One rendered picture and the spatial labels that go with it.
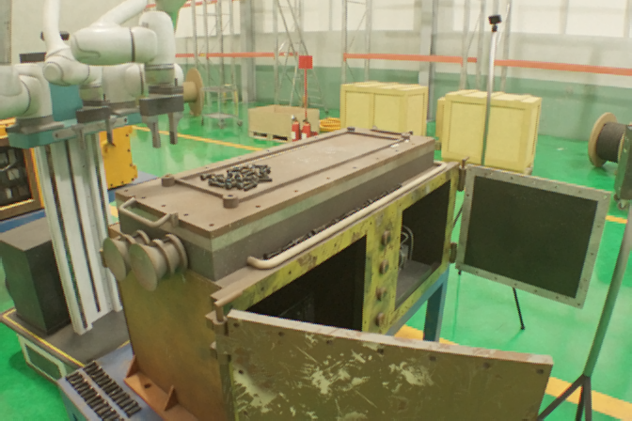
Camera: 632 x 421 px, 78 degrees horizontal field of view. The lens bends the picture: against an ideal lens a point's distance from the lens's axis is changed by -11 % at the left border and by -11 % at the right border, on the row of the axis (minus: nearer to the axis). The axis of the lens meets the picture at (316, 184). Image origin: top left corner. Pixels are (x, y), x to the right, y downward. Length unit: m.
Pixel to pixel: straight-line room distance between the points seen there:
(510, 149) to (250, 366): 5.42
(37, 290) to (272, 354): 1.79
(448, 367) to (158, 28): 1.12
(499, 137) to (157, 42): 5.27
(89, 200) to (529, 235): 2.20
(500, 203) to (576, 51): 8.29
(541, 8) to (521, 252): 8.66
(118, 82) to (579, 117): 9.35
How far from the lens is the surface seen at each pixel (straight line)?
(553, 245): 2.13
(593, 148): 7.75
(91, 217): 2.50
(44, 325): 2.67
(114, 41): 1.29
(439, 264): 2.23
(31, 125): 1.99
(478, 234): 2.22
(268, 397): 1.05
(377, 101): 6.80
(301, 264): 1.15
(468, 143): 6.23
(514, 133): 6.05
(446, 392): 0.93
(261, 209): 1.10
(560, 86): 10.29
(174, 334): 1.34
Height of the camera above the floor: 1.76
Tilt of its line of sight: 18 degrees down
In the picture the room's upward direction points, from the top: straight up
